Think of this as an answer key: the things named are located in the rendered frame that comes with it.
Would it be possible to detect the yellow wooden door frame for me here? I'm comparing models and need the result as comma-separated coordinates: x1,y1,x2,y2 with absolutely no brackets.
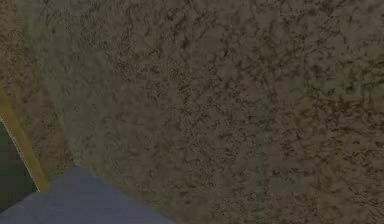
0,87,51,193

